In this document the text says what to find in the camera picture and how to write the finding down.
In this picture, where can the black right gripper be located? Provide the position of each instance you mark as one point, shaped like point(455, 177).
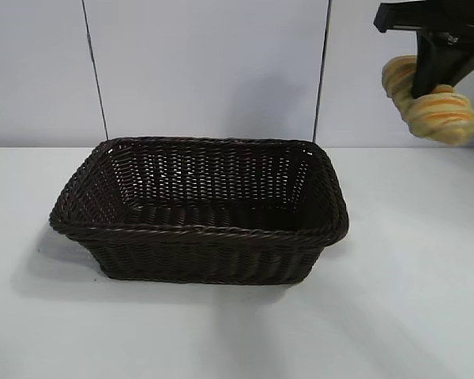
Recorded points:
point(438, 16)

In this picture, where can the long striped bread loaf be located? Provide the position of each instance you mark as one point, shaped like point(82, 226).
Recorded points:
point(446, 114)

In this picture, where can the dark brown wicker basket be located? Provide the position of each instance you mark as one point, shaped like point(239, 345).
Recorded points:
point(205, 248)

